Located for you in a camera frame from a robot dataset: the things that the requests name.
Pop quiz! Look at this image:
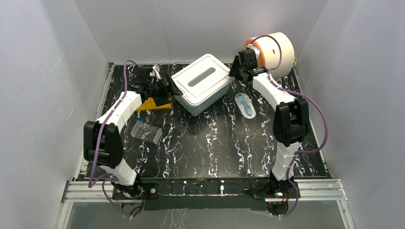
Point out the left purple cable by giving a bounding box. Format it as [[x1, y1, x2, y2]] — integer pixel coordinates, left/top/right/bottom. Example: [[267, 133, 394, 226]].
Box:
[[88, 60, 140, 219]]

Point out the yellow test tube rack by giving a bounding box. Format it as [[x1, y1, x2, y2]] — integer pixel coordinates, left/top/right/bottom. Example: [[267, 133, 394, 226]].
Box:
[[136, 98, 172, 111]]

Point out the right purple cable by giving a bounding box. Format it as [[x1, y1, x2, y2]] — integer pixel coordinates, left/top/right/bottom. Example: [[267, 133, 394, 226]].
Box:
[[248, 34, 329, 218]]

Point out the white plastic bin lid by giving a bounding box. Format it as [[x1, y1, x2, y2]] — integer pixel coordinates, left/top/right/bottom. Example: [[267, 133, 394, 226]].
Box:
[[172, 54, 233, 106]]

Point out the white cylindrical drawer cabinet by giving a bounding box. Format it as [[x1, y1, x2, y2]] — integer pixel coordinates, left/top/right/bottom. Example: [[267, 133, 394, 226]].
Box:
[[244, 32, 295, 80]]

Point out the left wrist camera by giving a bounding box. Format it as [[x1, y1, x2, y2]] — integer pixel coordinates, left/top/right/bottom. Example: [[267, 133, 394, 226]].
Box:
[[149, 65, 161, 80]]

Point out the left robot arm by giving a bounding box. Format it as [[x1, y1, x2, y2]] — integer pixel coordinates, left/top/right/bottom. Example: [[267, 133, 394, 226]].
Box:
[[84, 67, 183, 198]]

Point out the teal plastic bin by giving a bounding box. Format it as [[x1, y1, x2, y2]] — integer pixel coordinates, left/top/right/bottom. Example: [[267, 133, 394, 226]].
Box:
[[175, 76, 233, 116]]

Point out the purple cable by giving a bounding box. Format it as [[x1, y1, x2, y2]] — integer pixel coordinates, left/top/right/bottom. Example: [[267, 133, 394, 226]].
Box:
[[248, 34, 329, 218], [88, 60, 140, 219]]

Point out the clear plastic well rack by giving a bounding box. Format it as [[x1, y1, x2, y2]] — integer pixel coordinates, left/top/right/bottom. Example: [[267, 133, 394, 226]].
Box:
[[130, 121, 162, 145]]

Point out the blue tool in blister pack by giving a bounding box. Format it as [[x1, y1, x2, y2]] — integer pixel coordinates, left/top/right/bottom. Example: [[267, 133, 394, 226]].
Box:
[[234, 93, 256, 119]]

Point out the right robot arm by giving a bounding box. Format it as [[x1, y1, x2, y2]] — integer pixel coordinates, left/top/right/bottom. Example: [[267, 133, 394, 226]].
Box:
[[229, 49, 309, 198]]

